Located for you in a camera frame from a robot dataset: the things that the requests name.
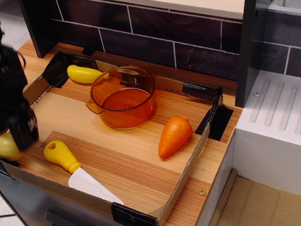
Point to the yellow-handled toy knife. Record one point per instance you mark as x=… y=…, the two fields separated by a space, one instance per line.
x=58 y=153

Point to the orange transparent plastic pot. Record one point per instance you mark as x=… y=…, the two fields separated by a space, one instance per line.
x=123 y=97

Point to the yellow-green toy potato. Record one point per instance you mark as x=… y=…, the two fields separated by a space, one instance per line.
x=8 y=148

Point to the dark grey vertical post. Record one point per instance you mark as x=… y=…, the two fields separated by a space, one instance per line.
x=251 y=46

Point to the white ribbed drainer counter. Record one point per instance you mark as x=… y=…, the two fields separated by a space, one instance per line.
x=267 y=147

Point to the orange toy carrot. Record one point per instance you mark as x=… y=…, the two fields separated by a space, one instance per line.
x=175 y=134

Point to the yellow toy banana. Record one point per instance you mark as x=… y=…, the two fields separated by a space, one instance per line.
x=84 y=75

